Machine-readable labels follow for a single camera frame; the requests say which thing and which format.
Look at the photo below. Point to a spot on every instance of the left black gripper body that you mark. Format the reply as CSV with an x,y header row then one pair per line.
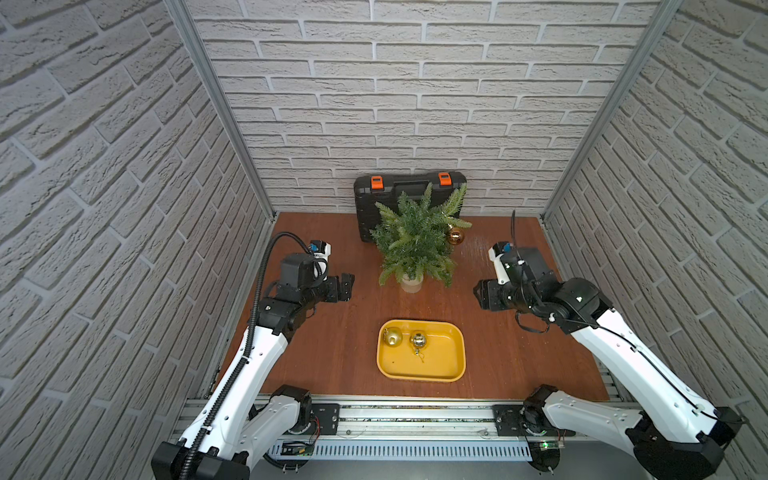
x,y
345,287

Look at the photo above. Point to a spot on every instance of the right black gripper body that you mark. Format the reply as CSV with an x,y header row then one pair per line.
x,y
496,297

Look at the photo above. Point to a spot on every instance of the matte gold ball ornament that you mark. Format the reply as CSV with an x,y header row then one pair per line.
x,y
392,336

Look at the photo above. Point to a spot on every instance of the copper brown ball ornament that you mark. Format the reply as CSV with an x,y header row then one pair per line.
x,y
455,236

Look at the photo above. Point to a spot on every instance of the shiny gold ball ornament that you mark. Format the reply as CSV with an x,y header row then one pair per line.
x,y
418,340

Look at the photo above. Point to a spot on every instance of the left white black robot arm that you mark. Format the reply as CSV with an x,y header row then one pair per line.
x,y
230,435

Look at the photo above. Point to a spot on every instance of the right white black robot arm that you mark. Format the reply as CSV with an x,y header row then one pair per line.
x,y
675,433

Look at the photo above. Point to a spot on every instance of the white tree pot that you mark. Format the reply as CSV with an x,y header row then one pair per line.
x,y
410,284

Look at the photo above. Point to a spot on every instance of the small green christmas tree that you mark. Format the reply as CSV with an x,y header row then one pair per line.
x,y
413,238

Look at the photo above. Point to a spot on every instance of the yellow plastic tray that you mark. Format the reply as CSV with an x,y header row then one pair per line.
x,y
443,359

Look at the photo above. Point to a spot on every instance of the black tool case orange latches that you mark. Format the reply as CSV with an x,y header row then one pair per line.
x,y
387,188

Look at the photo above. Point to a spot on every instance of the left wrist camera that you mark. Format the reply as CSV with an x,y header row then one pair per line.
x,y
321,250

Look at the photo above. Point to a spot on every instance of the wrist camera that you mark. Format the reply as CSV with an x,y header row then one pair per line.
x,y
495,254
321,250

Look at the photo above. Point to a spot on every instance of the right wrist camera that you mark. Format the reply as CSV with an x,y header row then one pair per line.
x,y
495,254

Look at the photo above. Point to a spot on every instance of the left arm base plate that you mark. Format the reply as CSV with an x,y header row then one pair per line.
x,y
324,420

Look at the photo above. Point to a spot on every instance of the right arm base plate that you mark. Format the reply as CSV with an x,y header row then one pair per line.
x,y
510,420

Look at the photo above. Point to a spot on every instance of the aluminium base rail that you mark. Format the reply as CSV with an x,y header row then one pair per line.
x,y
419,430

